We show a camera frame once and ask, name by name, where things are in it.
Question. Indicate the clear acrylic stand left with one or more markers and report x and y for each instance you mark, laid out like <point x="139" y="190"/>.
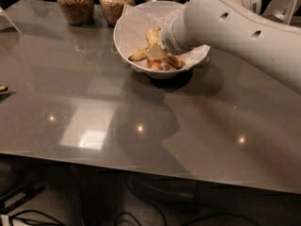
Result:
<point x="6" y="22"/>

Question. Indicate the orange fruit in bowl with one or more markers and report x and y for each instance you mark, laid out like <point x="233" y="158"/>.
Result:
<point x="159" y="65"/>

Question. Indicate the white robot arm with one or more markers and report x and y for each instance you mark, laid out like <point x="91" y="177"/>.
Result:
<point x="235" y="27"/>

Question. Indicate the left glass grain jar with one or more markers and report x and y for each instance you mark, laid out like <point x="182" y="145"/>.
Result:
<point x="77" y="12"/>

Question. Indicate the clear acrylic stand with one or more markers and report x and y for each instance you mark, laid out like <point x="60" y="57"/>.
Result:
<point x="6" y="22"/>
<point x="282" y="11"/>

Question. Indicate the clear acrylic stand right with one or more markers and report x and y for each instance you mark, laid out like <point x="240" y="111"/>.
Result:
<point x="282" y="11"/>

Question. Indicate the small object at left edge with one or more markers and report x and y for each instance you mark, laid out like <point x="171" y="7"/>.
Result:
<point x="3" y="89"/>

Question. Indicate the white bowl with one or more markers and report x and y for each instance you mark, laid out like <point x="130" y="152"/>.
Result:
<point x="125" y="32"/>

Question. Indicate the white paper liner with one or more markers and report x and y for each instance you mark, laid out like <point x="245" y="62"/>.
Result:
<point x="138" y="19"/>

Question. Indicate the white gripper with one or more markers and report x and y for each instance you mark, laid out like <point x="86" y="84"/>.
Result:
<point x="171" y="41"/>

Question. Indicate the glass grain jar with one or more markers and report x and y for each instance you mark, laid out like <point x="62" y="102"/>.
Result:
<point x="112" y="9"/>
<point x="77" y="12"/>

